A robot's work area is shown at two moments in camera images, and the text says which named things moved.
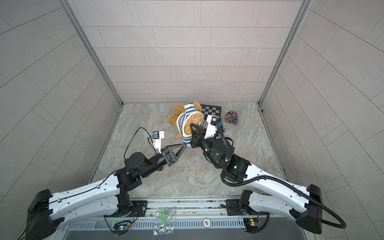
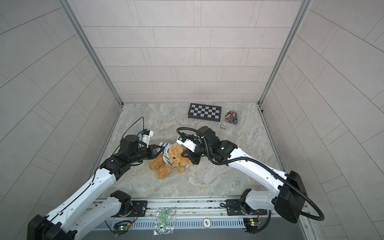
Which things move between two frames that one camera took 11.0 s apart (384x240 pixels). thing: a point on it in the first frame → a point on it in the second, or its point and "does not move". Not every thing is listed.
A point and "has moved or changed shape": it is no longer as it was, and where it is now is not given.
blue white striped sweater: (189, 108) has moved or changed shape
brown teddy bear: (191, 118) → (163, 170)
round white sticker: (207, 222) does not move
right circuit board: (251, 224) does not move
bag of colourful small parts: (231, 117) does not move
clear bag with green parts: (164, 222) does not move
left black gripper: (167, 158) → (152, 154)
